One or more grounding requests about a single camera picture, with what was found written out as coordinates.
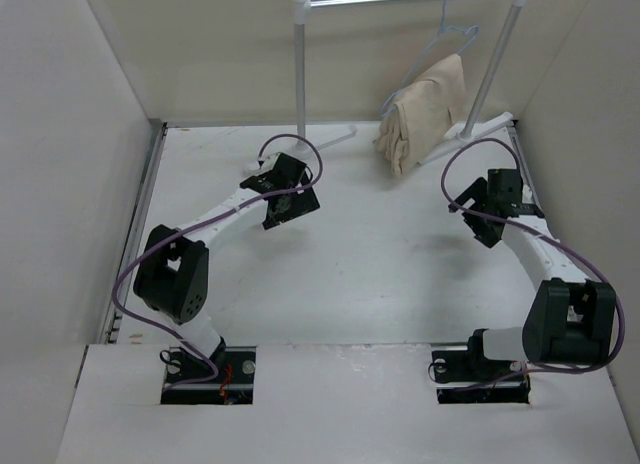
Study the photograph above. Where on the left aluminium table rail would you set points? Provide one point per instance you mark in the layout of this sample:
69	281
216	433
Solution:
138	218

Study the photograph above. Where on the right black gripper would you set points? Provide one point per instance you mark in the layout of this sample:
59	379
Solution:
476	192

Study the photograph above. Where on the white clothes rack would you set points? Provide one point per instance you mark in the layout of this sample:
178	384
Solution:
357	83

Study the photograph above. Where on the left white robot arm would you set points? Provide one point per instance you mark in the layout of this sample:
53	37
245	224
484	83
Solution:
173	281

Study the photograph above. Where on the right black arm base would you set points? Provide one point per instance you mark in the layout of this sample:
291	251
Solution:
464	376

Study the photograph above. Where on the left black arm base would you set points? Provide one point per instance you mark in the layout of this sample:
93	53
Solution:
189	381

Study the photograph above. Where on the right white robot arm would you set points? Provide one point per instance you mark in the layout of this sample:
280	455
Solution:
570	321

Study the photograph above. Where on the light blue wire hanger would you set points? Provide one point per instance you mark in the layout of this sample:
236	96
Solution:
469	33

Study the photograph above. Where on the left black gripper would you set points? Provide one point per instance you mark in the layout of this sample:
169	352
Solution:
304	203

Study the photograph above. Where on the beige trousers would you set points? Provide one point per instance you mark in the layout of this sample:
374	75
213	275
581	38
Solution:
421	114

